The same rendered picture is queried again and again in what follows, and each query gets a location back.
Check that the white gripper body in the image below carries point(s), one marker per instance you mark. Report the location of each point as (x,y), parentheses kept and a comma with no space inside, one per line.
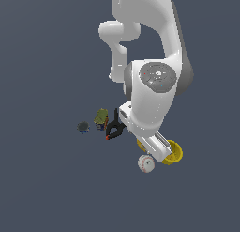
(154,146)

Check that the white baseball with red seams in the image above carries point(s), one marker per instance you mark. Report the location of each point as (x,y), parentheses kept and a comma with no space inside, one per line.
(146,164)

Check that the yellow bowl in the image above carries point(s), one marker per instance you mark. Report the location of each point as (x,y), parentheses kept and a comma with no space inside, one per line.
(175,154)

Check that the black clamp with orange tips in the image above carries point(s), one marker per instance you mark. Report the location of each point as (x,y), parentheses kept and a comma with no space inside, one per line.
(114,129)

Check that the olive green block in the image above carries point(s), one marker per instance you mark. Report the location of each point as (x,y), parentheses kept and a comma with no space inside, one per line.
(101,116)

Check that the small dark grey can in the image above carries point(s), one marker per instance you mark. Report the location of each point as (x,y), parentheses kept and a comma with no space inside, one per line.
(83,126)

